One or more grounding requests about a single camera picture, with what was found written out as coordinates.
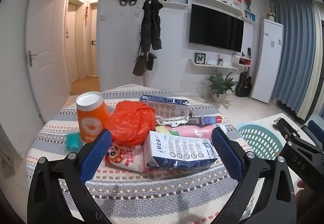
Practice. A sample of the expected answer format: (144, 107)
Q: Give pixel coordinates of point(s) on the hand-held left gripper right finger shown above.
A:
(225, 153)

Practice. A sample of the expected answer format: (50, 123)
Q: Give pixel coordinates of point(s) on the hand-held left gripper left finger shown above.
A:
(97, 153)

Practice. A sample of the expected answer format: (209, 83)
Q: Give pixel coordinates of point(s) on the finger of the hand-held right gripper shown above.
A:
(316, 129)
(291, 134)

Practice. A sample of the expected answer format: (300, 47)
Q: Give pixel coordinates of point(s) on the teal plastic basket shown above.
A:
(260, 138)

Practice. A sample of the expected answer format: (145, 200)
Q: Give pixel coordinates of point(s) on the blue white milk carton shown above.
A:
(177, 150)
(162, 103)

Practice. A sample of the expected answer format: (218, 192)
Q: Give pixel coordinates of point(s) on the person's right hand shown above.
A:
(302, 192)

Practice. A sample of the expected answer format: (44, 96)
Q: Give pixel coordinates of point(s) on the panda print snack packet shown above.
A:
(121, 157)

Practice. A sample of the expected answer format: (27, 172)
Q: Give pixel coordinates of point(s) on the teal crumpled wrapper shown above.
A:
(73, 141)

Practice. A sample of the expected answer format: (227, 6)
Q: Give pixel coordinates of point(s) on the orange paper cup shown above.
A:
(89, 117)

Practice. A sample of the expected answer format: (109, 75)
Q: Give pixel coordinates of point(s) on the blue red toothpaste box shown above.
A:
(206, 120)

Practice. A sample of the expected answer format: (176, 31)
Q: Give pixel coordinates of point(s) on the pink printed packet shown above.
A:
(192, 131)

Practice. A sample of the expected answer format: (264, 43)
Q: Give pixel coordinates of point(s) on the orange plastic bag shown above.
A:
(129, 122)

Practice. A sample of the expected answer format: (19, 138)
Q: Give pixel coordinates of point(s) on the white dotted paper strip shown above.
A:
(172, 120)

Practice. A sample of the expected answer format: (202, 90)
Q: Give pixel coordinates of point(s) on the black acoustic guitar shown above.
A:
(244, 85)

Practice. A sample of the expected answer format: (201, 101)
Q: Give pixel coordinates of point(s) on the green potted plant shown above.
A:
(220, 85)

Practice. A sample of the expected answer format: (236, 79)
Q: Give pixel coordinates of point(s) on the striped woven tablecloth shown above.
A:
(157, 188)

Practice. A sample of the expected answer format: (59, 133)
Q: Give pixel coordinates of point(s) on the blue grey curtain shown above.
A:
(291, 62)

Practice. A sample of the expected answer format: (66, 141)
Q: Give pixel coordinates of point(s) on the red white shelf box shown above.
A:
(245, 62)

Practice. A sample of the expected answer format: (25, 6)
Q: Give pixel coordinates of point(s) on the pen holder cup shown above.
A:
(220, 61)

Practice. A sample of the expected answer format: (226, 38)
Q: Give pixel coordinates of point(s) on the brown hanging bag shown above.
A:
(139, 67)

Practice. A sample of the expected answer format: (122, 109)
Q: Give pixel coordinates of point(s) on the framed butterfly picture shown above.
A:
(200, 58)

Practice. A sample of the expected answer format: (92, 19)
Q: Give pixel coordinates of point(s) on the black hanging bag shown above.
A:
(151, 62)

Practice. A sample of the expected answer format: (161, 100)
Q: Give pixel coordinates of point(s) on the white hallway door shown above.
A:
(94, 36)

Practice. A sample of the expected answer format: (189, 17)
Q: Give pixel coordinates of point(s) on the small flower pot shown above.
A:
(271, 16)

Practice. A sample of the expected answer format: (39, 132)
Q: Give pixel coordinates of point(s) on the white room door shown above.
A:
(45, 36)

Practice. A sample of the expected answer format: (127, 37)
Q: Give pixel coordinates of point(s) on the red table tennis paddle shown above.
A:
(248, 1)

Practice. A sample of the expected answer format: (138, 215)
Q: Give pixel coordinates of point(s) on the short curved white wall shelf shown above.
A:
(202, 68)

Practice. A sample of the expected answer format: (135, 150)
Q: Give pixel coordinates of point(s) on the black wall television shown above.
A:
(215, 28)

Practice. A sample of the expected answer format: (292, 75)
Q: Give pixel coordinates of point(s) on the small teal wall box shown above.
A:
(248, 14)

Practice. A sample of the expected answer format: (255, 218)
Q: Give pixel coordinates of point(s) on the hanging wall ornament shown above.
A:
(86, 15)

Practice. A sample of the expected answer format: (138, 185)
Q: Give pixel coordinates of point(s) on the long curved white wall shelf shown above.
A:
(217, 1)

